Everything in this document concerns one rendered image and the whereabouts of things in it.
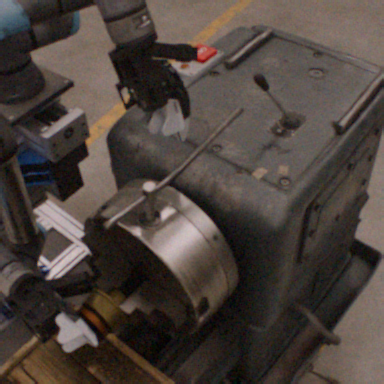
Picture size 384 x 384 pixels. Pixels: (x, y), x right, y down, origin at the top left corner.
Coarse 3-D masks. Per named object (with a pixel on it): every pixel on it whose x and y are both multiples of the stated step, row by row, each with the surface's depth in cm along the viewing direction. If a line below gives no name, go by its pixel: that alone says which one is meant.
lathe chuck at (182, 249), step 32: (128, 192) 97; (128, 224) 90; (160, 224) 89; (128, 256) 97; (160, 256) 87; (192, 256) 89; (192, 288) 89; (224, 288) 95; (160, 320) 108; (192, 320) 95
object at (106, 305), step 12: (84, 300) 97; (96, 300) 94; (108, 300) 94; (120, 300) 96; (84, 312) 93; (96, 312) 93; (108, 312) 93; (120, 312) 94; (96, 324) 92; (108, 324) 93; (120, 324) 96; (96, 336) 96
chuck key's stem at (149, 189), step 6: (144, 186) 83; (150, 186) 83; (144, 192) 83; (150, 192) 83; (150, 198) 84; (156, 198) 86; (144, 204) 86; (150, 204) 85; (156, 204) 87; (144, 210) 88; (150, 210) 87; (150, 216) 89
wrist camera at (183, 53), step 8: (160, 48) 80; (168, 48) 81; (176, 48) 82; (184, 48) 84; (192, 48) 85; (160, 56) 81; (168, 56) 82; (176, 56) 83; (184, 56) 84; (192, 56) 85
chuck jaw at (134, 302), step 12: (144, 288) 96; (156, 288) 96; (132, 300) 95; (144, 300) 94; (156, 300) 94; (168, 300) 93; (180, 300) 92; (204, 300) 93; (132, 312) 93; (144, 312) 92; (156, 312) 94; (168, 312) 91; (180, 312) 91; (192, 312) 93; (204, 312) 94; (132, 324) 96; (168, 324) 93; (180, 324) 92
